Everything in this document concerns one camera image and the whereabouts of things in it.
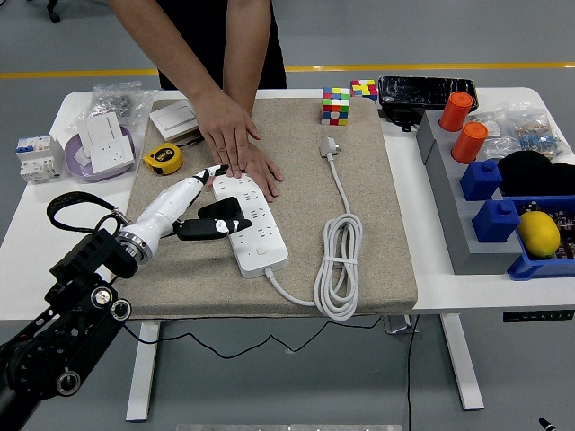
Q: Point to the person's right hand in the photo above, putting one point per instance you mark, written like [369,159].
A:
[229,130]

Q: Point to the person's left hand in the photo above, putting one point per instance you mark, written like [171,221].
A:
[265,170]

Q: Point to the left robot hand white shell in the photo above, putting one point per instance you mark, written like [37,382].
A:
[170,202]

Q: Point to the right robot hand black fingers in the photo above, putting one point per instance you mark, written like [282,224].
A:
[549,425]

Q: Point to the black plug adapter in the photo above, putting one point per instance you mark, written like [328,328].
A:
[222,207]

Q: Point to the white wall switch panel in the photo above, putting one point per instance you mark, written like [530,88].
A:
[173,117]

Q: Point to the white power strip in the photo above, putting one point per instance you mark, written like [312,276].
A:
[260,263]

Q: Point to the person's left forearm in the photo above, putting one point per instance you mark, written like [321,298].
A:
[249,49]

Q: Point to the person's right forearm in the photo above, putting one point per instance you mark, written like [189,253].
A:
[157,45]

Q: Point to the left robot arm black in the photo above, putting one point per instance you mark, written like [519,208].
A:
[90,260]

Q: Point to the grey-brown mat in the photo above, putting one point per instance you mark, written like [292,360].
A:
[292,148]

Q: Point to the large yellow tape measure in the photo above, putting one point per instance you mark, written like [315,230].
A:
[162,158]

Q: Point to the white-edged puzzle cube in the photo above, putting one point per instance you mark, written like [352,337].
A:
[335,108]

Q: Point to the person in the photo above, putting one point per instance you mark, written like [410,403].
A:
[202,36]

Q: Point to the small white plastic piece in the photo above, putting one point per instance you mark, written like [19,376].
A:
[82,157]

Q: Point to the purple plate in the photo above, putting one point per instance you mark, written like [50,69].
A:
[75,171]

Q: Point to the white table leg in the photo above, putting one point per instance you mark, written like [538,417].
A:
[462,368]
[141,381]

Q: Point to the black table control panel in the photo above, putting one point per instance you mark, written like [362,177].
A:
[539,316]

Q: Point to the clear bag metal parts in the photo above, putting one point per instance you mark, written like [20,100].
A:
[112,103]

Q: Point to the stickerless puzzle cube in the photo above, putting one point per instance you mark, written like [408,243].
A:
[364,90]

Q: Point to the white circuit breaker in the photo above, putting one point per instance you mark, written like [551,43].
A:
[38,164]

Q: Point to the blue plastic bin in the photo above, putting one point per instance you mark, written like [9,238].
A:
[539,269]

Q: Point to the black plastic tray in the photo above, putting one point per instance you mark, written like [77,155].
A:
[422,90]

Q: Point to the grey stepped block stand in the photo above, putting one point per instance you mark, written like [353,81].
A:
[449,188]

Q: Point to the yellow lemon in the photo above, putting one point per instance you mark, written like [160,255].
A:
[539,233]

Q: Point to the dark brown packets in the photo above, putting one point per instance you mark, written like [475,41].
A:
[566,233]

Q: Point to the orange cylinder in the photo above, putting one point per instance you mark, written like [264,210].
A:
[454,112]
[469,143]

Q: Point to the black chair base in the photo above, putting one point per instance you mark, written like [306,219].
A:
[54,17]

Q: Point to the blue block with knob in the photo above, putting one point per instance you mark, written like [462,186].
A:
[480,179]
[494,222]

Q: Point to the dark dotted small object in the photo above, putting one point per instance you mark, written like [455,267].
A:
[532,208]

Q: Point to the clear bag white parts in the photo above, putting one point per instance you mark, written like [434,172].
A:
[492,128]

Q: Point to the black cloth bundle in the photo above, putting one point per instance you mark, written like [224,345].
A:
[525,173]

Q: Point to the clear bag blue components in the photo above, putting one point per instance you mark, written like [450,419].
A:
[539,137]

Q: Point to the white wall socket panel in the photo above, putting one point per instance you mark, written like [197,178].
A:
[112,157]

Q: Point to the white switch box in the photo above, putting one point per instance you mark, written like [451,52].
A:
[101,130]

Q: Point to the silver under-table bracket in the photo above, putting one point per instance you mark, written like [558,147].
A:
[397,325]

